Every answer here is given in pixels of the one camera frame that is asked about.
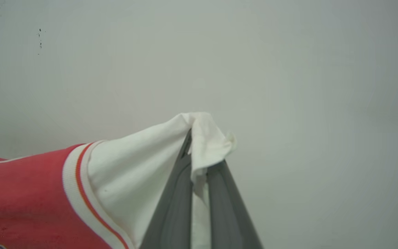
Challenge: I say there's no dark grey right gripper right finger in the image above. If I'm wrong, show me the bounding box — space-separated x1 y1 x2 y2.
206 159 264 249

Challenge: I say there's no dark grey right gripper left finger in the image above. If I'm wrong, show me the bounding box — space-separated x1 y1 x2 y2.
139 129 194 249

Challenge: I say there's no red and white shirt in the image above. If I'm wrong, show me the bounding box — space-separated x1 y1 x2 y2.
0 111 237 249

